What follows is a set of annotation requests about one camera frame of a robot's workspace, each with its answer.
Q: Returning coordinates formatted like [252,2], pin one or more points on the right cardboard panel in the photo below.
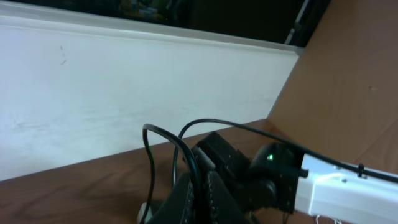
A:
[341,97]

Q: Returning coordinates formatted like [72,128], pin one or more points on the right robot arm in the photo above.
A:
[283,177]

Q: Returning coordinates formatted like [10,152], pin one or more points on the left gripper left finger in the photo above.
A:
[178,208]

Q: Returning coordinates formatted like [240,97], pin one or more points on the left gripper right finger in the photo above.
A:
[221,205]

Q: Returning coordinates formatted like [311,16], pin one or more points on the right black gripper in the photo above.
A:
[214,153]

